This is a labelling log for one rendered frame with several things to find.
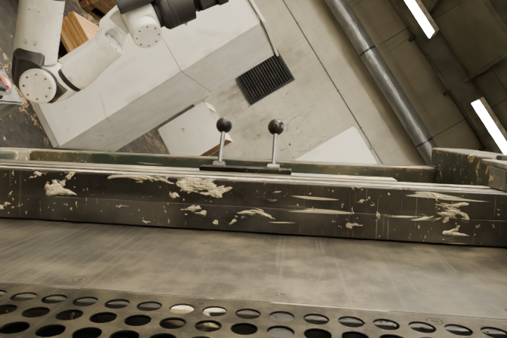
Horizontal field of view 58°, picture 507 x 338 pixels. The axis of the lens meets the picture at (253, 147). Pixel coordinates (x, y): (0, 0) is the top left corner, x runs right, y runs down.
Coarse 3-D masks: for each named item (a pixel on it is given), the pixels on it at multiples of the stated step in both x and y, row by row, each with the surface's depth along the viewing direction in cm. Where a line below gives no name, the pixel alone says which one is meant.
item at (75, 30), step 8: (72, 16) 433; (80, 16) 444; (64, 24) 434; (72, 24) 435; (80, 24) 431; (88, 24) 456; (64, 32) 433; (72, 32) 432; (80, 32) 431; (88, 32) 442; (96, 32) 464; (64, 40) 423; (72, 40) 432; (80, 40) 433; (72, 48) 431
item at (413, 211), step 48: (0, 192) 64; (48, 192) 63; (96, 192) 62; (144, 192) 62; (192, 192) 61; (240, 192) 60; (288, 192) 60; (336, 192) 59; (384, 192) 59; (432, 192) 58; (480, 192) 58; (432, 240) 58; (480, 240) 58
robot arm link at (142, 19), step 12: (120, 0) 96; (132, 0) 97; (144, 0) 98; (156, 0) 99; (168, 0) 99; (120, 12) 97; (132, 12) 99; (144, 12) 99; (156, 12) 100; (168, 12) 100; (132, 24) 98; (144, 24) 97; (156, 24) 98; (168, 24) 102; (132, 36) 98; (144, 36) 99; (156, 36) 100
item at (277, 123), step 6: (276, 120) 103; (270, 126) 103; (276, 126) 102; (282, 126) 103; (270, 132) 104; (276, 132) 103; (276, 138) 103; (276, 144) 102; (276, 150) 101; (270, 168) 99; (276, 168) 98
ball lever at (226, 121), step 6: (222, 120) 104; (228, 120) 104; (216, 126) 105; (222, 126) 104; (228, 126) 104; (222, 132) 104; (222, 138) 103; (222, 144) 103; (222, 150) 102; (222, 156) 102; (216, 162) 100; (222, 162) 100
